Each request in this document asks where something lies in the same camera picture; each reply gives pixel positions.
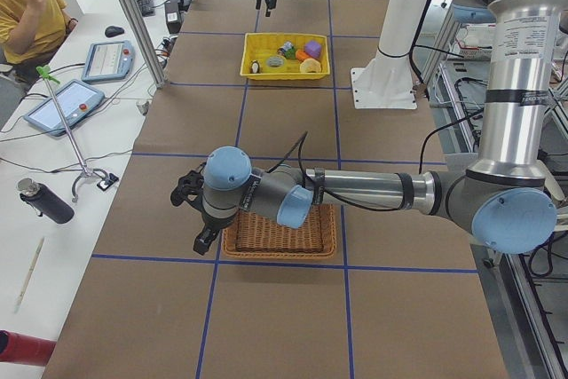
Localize yellow woven basket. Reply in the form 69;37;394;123
240;33;330;81

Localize brown wicker basket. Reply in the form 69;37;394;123
222;205;337;260

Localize small black labelled can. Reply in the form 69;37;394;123
277;41;296;59

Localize orange toy carrot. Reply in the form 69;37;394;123
284;49;311;62

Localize panda figurine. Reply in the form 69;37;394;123
250;60;262;74

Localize purple foam block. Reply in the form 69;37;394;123
304;40;322;59

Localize toy croissant bread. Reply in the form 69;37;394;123
299;58;322;74

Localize metal stand with green clip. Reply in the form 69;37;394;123
36;66;119;203

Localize black computer mouse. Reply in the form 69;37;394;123
104;26;125;38

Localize black water bottle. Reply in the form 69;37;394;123
17;178;75;225

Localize wooden stick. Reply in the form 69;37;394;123
13;237;45;314

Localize far teach pendant tablet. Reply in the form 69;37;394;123
81;41;135;83

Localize teach pendant tablet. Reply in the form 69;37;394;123
24;79;105;137
81;41;135;83

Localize near teach pendant tablet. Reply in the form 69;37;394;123
24;79;105;137

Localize red cylinder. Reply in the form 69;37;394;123
1;330;56;367

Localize person in yellow shirt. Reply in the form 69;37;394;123
1;0;78;66

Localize aluminium frame post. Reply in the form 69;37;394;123
119;0;166;89

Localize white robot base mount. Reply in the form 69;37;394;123
351;0;429;110

